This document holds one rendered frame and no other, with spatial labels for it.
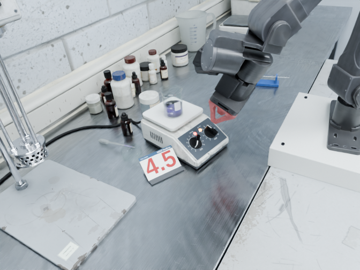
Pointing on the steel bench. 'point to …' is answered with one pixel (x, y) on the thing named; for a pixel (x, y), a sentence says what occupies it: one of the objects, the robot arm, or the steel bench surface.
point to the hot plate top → (155, 115)
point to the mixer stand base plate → (62, 212)
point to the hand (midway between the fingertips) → (217, 115)
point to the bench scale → (235, 24)
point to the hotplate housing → (163, 134)
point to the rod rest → (268, 82)
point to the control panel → (209, 143)
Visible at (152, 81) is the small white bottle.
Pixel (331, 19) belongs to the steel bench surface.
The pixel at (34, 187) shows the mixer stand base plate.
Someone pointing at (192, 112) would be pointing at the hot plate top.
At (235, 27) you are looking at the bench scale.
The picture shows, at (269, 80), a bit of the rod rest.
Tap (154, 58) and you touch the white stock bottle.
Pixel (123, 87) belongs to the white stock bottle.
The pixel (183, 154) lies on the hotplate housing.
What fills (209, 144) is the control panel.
